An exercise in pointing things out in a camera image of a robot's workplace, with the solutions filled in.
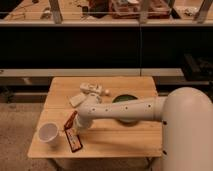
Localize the wooden table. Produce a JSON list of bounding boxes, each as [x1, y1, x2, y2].
[[28, 77, 162, 159]]

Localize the white rectangular sponge block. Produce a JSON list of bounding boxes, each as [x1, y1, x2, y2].
[[69, 93, 86, 107]]

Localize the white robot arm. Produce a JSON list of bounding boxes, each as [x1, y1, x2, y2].
[[74, 87, 213, 171]]

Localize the green bowl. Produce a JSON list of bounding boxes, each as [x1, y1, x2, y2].
[[112, 94, 138, 125]]

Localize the long workbench shelf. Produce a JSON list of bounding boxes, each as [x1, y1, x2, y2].
[[0, 0, 213, 27]]

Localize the dark rectangular eraser bar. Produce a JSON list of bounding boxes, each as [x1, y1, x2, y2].
[[65, 129, 83, 152]]

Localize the white paper cup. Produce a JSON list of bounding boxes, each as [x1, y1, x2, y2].
[[38, 122, 59, 147]]

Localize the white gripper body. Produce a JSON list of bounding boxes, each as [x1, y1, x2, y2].
[[73, 116, 93, 134]]

